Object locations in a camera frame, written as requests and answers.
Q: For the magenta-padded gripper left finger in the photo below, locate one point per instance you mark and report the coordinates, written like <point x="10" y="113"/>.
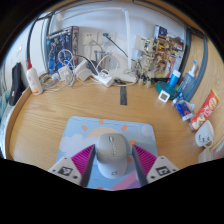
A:
<point x="66" y="168"/>

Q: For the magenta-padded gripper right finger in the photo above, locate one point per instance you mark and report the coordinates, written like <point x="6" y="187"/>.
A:
<point x="158" y="168"/>

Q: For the grey white computer mouse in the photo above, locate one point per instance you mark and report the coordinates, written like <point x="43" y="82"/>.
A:
<point x="112" y="156"/>

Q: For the pastel sun print mouse pad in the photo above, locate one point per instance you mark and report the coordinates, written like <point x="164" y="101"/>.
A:
<point x="80" y="133"/>

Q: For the clear plastic container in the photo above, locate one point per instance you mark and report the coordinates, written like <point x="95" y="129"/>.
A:
<point x="205" y="156"/>

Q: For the white printed mug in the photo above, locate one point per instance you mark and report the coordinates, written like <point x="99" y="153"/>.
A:
<point x="204" y="135"/>

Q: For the blue tissue packet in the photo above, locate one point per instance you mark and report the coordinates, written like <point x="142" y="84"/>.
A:
<point x="183" y="110"/>

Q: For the small white square clock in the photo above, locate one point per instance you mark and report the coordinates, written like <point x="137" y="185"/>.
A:
<point x="164" y="96"/>

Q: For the red chips can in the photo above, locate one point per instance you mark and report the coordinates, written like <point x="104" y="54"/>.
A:
<point x="205" y="110"/>

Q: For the black ruler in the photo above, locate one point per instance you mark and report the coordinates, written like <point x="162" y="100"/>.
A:
<point x="123" y="95"/>

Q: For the teal round tin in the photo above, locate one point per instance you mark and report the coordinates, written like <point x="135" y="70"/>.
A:
<point x="165" y="85"/>

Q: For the white tube with blue cap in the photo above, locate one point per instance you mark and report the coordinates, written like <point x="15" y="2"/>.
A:
<point x="174" y="79"/>

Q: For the white bottle with red cap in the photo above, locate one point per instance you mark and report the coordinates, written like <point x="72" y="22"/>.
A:
<point x="34" y="80"/>

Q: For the white charger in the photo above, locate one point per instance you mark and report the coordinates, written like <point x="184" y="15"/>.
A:
<point x="106" y="80"/>

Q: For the black pouch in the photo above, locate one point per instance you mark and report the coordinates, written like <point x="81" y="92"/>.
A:
<point x="16" y="85"/>

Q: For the white power adapter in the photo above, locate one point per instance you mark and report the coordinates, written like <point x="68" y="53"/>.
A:
<point x="82" y="70"/>

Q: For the beige robot model figure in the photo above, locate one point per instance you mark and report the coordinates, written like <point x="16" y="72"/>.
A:
<point x="148" y="63"/>

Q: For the colourful model kit box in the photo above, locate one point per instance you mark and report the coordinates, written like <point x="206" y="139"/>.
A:
<point x="170" y="50"/>

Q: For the blue robot print box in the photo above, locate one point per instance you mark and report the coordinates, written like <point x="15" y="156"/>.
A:
<point x="58" y="46"/>

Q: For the white desk lamp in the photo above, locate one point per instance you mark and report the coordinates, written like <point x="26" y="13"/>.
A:
<point x="128" y="40"/>

